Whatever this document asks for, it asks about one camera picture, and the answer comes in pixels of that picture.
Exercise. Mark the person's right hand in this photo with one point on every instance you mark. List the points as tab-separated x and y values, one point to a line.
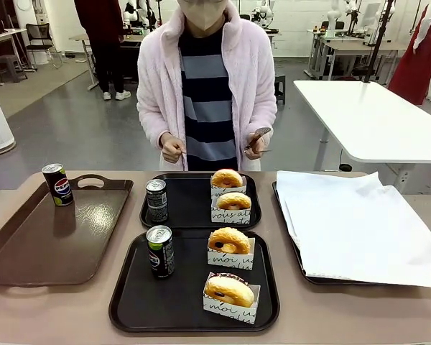
172	149

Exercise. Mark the person's left hand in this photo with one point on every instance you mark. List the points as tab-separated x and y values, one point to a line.
255	149

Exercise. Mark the metal perforated serving tongs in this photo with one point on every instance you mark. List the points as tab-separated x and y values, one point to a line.
261	132

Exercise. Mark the red frosted donut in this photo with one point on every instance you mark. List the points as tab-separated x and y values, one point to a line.
227	178

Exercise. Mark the black Pepsi can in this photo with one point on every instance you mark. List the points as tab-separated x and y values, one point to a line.
157	203
161	255
60	187

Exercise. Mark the white paper donut box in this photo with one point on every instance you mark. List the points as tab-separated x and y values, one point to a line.
217	192

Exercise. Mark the chocolate sprinkle donut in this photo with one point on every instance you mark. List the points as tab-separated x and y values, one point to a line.
230	292

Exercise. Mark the person's left forearm pink sleeve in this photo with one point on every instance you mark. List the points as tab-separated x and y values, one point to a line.
264	115

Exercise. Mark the person's right forearm pink sleeve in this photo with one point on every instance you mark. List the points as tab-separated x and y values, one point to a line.
154	118

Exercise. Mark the black plastic serving tray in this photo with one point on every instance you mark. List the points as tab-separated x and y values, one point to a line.
190	201
176	298

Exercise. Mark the dark stool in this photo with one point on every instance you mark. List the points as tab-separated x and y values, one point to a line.
280	86

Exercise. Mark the person in pink fleece jacket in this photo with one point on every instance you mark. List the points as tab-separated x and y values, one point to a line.
208	90

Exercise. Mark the black tray under paper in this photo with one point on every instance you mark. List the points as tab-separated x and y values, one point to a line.
298	262

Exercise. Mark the white folding table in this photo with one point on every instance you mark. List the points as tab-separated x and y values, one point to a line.
373	115

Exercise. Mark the large white paper sheet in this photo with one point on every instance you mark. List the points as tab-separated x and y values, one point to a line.
355	230

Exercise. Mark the background person in dark clothes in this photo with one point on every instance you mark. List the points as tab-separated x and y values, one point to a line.
104	36

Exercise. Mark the background workbench with robots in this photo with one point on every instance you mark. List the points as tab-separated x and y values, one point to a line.
348	48

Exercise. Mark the black office chair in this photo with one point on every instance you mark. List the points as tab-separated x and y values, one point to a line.
39	36

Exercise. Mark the grey stool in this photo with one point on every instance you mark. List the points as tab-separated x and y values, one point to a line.
11	66

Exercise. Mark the mannequin in red dress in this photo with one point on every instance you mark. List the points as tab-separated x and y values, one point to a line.
416	61

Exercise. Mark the black camera stand pole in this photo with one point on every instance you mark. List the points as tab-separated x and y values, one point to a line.
379	39

